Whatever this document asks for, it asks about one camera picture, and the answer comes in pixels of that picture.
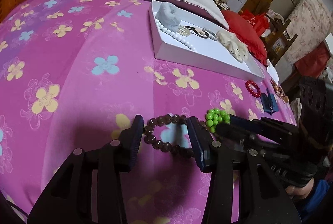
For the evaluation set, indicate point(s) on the white jewelry box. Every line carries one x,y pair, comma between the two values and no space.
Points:
213,54

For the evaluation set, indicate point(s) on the grey fluffy scrunchie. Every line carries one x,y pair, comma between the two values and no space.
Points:
167,14

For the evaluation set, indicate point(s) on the wooden chair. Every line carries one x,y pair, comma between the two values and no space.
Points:
281,36

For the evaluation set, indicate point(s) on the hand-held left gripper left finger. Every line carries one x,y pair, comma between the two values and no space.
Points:
136,140

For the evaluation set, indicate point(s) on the person's right hand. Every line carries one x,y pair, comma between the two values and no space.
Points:
295,190

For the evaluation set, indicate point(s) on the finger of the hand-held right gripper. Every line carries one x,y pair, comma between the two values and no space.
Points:
234,135
270,126

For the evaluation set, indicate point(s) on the cream lace scrunchie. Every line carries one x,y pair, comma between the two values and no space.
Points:
234,45

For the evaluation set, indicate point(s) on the blue hair clip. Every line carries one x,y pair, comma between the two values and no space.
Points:
269,103

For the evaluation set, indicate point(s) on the white card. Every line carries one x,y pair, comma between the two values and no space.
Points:
272,73

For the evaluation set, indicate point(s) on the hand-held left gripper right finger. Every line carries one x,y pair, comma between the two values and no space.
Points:
199,146

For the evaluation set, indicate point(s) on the red printed bag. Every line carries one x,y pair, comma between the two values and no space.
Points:
253,19

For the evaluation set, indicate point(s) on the red cushion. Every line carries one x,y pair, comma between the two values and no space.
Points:
247,34

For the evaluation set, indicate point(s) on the floral mattress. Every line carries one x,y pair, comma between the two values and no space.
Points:
312,18

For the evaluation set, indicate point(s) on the round gold brooch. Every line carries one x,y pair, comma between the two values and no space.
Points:
184,31

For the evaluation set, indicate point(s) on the person's right forearm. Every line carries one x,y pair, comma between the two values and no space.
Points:
316,198

